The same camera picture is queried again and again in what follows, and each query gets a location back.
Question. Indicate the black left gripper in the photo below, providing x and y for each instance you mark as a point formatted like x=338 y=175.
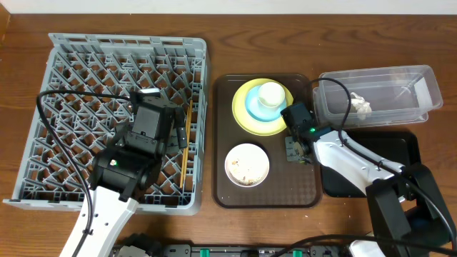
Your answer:
x=177 y=122

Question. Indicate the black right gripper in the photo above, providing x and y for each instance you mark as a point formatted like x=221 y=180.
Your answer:
x=295 y=149

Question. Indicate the wooden chopstick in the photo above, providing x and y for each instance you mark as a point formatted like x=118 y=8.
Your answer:
x=186 y=150
x=190 y=104

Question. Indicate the white bowl with food residue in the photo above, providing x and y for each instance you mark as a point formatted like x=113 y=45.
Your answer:
x=247 y=165

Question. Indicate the white tissue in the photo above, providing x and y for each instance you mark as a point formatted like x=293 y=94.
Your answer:
x=363 y=107

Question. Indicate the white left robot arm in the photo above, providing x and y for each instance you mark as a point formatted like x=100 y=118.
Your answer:
x=123 y=171

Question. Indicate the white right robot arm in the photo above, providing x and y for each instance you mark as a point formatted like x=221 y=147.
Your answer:
x=408 y=214

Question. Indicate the brown serving tray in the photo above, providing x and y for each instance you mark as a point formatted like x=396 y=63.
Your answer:
x=288 y=184

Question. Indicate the yellow-green plate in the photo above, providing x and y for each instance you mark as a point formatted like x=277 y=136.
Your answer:
x=246 y=121

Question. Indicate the light blue saucer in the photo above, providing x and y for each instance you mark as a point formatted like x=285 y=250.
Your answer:
x=259 y=111

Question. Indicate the white cup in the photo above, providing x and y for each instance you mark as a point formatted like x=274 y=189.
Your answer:
x=271 y=94

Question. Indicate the grey plastic dish rack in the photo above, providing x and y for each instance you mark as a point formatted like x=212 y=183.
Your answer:
x=85 y=85

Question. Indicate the black plastic tray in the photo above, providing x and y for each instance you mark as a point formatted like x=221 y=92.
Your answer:
x=398 y=146

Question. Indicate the clear plastic container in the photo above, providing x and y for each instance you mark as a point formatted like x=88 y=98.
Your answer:
x=397 y=94

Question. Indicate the black base rail with buttons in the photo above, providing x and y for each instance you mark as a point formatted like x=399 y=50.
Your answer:
x=141 y=245

